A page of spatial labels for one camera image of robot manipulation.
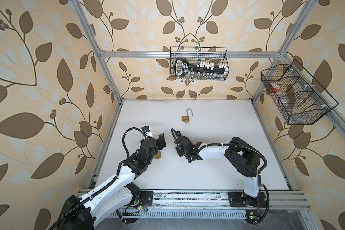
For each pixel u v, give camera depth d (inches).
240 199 28.9
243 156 20.3
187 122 41.4
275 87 31.7
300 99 28.8
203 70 32.5
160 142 28.8
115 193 19.2
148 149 23.3
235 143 20.9
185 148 28.4
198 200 29.7
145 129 27.3
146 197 29.4
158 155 35.0
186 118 42.8
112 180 19.3
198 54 35.1
